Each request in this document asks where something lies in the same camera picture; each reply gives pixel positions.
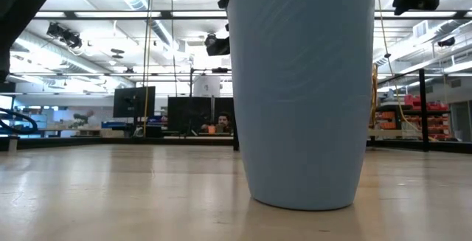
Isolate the lavender plastic cup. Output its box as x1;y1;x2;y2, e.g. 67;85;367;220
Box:
226;0;376;212

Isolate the black ceiling spotlight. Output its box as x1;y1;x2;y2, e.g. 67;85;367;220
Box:
204;32;232;57
437;35;457;48
46;21;83;49

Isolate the storage rack with red bins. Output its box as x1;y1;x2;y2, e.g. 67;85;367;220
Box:
375;93;452;142

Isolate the black partition panel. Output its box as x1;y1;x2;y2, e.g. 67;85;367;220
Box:
167;96;236;136

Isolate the black computer monitor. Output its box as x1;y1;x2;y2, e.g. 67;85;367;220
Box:
112;85;156;119

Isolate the yellow hanging cable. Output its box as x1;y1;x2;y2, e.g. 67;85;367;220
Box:
142;0;155;138
373;0;438;143

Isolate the black aluminium table frame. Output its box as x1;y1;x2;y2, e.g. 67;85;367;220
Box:
0;136;472;156

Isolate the black looping cable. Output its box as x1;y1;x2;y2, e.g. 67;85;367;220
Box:
0;107;39;136

